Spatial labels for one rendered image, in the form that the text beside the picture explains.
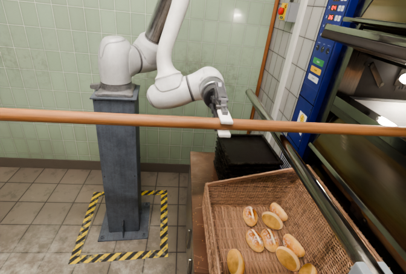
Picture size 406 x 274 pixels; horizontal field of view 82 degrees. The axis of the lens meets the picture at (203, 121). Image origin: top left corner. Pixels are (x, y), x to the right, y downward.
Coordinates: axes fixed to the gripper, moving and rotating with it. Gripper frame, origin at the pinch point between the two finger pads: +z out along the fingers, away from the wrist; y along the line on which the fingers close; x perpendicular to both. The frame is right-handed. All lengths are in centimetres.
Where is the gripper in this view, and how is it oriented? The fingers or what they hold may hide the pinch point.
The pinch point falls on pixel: (223, 123)
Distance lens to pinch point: 61.2
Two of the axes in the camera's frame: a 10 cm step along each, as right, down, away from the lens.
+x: -9.9, -0.5, -1.2
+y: -1.0, 8.8, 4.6
